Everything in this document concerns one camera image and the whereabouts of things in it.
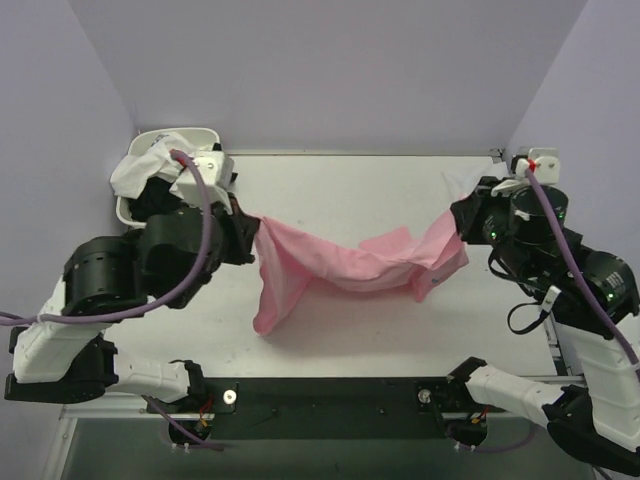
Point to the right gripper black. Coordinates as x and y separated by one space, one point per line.
467 220

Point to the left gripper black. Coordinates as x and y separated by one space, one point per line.
240 230

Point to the white plastic basket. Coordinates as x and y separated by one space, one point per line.
203 138

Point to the pink t shirt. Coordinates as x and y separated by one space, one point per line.
289 259

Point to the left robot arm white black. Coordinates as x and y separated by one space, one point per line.
62 357

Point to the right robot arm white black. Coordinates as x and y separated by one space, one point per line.
593 299

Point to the folded white t shirt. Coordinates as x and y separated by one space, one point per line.
461 181

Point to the black t shirt in basket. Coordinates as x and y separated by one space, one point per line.
155 199

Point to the white t shirt in basket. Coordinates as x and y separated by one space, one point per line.
131 174

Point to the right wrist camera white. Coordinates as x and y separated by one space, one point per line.
542 162

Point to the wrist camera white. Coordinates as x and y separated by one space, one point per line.
542 162
216 169

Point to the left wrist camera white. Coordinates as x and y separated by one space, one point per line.
216 169

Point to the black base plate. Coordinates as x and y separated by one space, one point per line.
369 408

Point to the aluminium front rail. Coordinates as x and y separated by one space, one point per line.
125 406

